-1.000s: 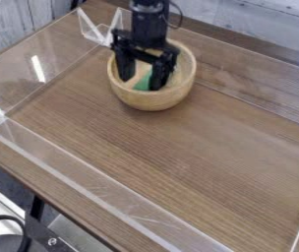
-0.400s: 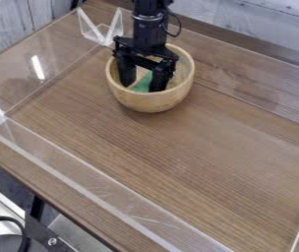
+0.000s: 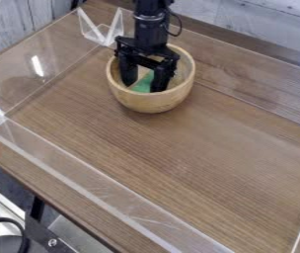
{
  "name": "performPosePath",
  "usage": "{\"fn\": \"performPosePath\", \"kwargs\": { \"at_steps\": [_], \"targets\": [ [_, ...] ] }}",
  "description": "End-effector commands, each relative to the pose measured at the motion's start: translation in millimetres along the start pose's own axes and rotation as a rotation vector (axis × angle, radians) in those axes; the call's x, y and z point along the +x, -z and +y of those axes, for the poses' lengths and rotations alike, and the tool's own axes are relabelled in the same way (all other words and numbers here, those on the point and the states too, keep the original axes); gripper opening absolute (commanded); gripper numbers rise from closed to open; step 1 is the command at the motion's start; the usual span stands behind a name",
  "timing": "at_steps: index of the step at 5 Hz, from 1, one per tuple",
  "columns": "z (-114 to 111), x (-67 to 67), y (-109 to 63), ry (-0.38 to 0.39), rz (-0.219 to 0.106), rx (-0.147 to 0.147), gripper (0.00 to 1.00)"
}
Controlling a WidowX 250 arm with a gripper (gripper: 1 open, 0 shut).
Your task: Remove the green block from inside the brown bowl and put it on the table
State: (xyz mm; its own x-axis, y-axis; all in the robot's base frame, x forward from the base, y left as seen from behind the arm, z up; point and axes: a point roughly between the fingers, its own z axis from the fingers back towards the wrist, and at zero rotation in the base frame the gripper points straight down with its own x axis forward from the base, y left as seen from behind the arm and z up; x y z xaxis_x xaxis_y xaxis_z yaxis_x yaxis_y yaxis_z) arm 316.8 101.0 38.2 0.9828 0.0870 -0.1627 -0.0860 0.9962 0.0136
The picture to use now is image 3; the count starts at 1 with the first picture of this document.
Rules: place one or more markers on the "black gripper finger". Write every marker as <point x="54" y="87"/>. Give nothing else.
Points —
<point x="129" y="70"/>
<point x="163" y="74"/>

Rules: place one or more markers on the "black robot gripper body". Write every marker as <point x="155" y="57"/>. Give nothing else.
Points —
<point x="146" y="47"/>

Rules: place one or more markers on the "green rectangular block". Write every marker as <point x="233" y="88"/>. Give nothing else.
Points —
<point x="143" y="84"/>

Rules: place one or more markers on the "light wooden bowl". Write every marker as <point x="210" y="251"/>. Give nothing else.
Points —
<point x="153" y="103"/>

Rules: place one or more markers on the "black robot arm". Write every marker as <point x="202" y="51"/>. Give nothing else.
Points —
<point x="151" y="7"/>

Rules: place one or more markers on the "black metal table leg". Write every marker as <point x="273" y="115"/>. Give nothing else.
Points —
<point x="38" y="209"/>

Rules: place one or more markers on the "clear acrylic corner bracket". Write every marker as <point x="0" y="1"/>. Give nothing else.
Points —
<point x="102" y="33"/>

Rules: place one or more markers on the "clear acrylic tray wall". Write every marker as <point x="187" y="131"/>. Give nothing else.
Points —
<point x="197" y="180"/>

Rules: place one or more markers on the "black metal base plate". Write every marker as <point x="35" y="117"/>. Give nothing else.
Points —
<point x="43" y="239"/>

